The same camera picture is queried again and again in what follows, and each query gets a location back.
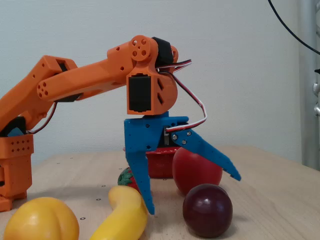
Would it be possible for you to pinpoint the thin black hanging cable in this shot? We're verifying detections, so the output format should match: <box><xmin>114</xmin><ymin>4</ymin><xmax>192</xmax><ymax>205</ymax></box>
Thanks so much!
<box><xmin>267</xmin><ymin>0</ymin><xmax>320</xmax><ymax>55</ymax></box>

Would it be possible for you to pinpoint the grey vertical metal pole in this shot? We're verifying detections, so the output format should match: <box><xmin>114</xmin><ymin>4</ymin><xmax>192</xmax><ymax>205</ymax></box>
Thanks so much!
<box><xmin>298</xmin><ymin>0</ymin><xmax>320</xmax><ymax>172</ymax></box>

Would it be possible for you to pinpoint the yellow orange toy peach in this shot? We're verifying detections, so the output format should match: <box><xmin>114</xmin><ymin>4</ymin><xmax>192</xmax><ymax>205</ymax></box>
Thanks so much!
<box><xmin>2</xmin><ymin>196</ymin><xmax>80</xmax><ymax>240</ymax></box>

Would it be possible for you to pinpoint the dark purple toy plum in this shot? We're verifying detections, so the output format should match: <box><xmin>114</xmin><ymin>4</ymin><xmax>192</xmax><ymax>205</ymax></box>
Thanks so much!
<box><xmin>182</xmin><ymin>183</ymin><xmax>234</xmax><ymax>239</ymax></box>

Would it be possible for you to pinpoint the red toy strawberry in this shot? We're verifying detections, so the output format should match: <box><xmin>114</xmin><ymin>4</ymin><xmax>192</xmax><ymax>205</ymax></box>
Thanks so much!
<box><xmin>117</xmin><ymin>166</ymin><xmax>142</xmax><ymax>195</ymax></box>

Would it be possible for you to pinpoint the silver metal pole fitting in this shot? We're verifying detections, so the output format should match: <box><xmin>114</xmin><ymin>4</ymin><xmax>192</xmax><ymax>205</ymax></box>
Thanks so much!
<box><xmin>311</xmin><ymin>81</ymin><xmax>320</xmax><ymax>116</ymax></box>

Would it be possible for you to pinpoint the red white black servo cable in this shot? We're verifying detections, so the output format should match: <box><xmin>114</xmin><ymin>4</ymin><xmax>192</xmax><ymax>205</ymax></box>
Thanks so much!
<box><xmin>154</xmin><ymin>59</ymin><xmax>209</xmax><ymax>133</ymax></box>

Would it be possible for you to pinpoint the red speckled bowl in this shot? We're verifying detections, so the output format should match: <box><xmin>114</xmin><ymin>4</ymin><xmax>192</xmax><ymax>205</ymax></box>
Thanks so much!
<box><xmin>122</xmin><ymin>146</ymin><xmax>181</xmax><ymax>179</ymax></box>

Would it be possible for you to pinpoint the red toy apple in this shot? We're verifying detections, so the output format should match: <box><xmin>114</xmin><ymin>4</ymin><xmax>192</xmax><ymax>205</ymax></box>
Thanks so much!
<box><xmin>171</xmin><ymin>146</ymin><xmax>223</xmax><ymax>196</ymax></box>

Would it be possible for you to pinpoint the yellow toy banana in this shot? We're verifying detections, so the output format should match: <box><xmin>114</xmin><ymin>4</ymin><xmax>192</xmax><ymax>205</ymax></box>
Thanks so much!
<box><xmin>89</xmin><ymin>184</ymin><xmax>149</xmax><ymax>240</ymax></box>

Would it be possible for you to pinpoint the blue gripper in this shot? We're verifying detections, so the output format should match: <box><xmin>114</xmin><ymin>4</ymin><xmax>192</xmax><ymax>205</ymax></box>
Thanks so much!
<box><xmin>124</xmin><ymin>111</ymin><xmax>242</xmax><ymax>216</ymax></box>

